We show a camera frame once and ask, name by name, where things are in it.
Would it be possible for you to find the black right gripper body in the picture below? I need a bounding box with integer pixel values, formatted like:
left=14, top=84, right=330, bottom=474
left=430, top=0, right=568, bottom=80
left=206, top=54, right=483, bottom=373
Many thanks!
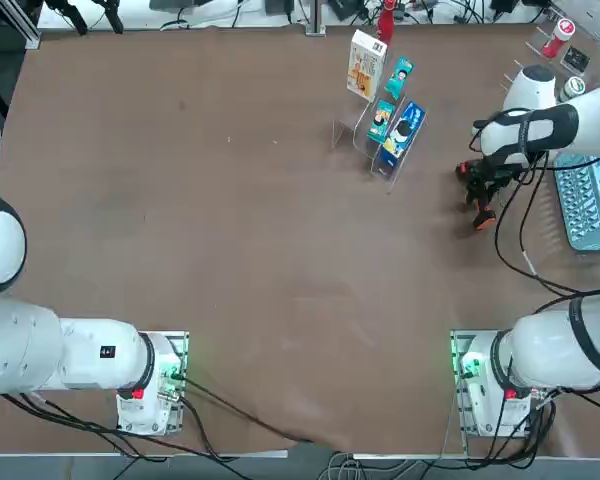
left=481, top=158, right=525, bottom=191

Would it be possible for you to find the orange and black barcode scanner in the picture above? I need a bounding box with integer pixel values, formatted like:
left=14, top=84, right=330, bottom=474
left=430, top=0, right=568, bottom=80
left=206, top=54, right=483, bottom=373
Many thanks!
left=454, top=159, right=497, bottom=233

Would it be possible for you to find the red Coca-Cola bottle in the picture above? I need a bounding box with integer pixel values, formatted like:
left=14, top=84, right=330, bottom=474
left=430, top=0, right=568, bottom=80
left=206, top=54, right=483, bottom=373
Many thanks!
left=375, top=0, right=397, bottom=44

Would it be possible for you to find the blue plastic shopping basket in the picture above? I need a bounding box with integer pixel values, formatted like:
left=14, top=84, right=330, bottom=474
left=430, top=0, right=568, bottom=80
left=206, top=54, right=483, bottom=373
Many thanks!
left=551, top=153, right=600, bottom=254

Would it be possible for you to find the blue Oreo cookie packet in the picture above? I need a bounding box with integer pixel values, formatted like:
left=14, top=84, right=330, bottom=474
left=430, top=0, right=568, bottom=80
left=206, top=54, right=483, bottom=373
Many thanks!
left=378, top=101, right=428, bottom=172

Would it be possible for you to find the teal snack packet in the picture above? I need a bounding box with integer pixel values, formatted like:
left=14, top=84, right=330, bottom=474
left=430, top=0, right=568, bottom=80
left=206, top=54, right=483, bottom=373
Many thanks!
left=366, top=98, right=398, bottom=144
left=383, top=55, right=416, bottom=100

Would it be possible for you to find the green and white bottle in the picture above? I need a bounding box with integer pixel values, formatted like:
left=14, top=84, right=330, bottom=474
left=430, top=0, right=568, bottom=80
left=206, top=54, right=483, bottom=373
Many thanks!
left=558, top=75, right=588, bottom=104

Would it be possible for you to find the clear acrylic snack shelf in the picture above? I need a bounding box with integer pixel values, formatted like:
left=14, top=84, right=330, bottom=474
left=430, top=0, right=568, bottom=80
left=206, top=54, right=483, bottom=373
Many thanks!
left=331, top=74, right=429, bottom=194

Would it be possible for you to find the small black packet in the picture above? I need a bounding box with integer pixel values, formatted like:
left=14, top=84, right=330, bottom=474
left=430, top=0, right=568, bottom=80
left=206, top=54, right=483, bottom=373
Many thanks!
left=560, top=45, right=592, bottom=77

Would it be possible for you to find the red bottle with white cap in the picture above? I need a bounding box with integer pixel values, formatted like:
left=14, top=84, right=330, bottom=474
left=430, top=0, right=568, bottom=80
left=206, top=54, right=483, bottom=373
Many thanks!
left=541, top=17, right=578, bottom=61

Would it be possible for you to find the white cookie box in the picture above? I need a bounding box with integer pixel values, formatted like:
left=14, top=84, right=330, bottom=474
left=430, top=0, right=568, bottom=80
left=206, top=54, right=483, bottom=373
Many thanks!
left=346, top=28, right=389, bottom=104

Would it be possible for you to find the clear acrylic bottle shelf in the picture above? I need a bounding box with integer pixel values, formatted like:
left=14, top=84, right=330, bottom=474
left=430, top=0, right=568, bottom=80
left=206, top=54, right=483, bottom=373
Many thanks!
left=501, top=0, right=600, bottom=132

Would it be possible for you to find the black power adapter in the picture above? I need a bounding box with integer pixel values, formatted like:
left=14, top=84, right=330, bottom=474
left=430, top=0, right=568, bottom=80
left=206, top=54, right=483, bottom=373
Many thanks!
left=327, top=0, right=369, bottom=22

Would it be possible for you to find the black tripod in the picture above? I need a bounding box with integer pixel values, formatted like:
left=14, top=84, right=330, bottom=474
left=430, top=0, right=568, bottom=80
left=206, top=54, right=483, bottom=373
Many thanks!
left=43, top=0, right=125, bottom=36

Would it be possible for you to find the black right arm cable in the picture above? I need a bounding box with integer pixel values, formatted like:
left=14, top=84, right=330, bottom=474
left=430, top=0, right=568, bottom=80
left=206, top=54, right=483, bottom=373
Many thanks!
left=468, top=111, right=600, bottom=302

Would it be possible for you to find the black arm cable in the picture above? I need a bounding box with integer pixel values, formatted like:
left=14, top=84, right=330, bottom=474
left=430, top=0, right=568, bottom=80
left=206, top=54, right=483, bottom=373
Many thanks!
left=468, top=111, right=600, bottom=302
left=0, top=391, right=251, bottom=480

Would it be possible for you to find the aluminium post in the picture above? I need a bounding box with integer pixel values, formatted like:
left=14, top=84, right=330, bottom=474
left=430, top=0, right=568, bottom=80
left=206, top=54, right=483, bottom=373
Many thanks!
left=304, top=0, right=328, bottom=37

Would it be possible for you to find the black right base cable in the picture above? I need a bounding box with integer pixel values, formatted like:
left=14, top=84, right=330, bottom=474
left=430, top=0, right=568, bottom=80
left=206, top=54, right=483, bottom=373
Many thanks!
left=479, top=389, right=557, bottom=469

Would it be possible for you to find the black base power cable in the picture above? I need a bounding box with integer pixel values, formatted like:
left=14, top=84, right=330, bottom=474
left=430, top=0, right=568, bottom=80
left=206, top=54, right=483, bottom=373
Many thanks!
left=177, top=372, right=342, bottom=449

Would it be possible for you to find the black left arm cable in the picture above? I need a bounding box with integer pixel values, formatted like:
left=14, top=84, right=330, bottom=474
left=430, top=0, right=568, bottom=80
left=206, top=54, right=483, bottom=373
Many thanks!
left=0, top=391, right=251, bottom=480

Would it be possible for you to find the aluminium frame rail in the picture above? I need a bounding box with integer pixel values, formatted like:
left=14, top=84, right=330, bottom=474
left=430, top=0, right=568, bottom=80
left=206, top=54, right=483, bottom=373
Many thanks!
left=0, top=0, right=42, bottom=51

